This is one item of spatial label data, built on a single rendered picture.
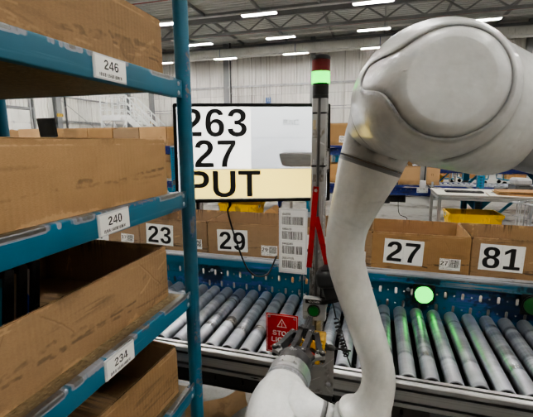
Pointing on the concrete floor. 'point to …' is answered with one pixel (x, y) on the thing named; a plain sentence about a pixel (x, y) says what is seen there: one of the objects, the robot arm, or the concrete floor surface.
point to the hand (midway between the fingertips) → (308, 327)
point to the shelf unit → (32, 89)
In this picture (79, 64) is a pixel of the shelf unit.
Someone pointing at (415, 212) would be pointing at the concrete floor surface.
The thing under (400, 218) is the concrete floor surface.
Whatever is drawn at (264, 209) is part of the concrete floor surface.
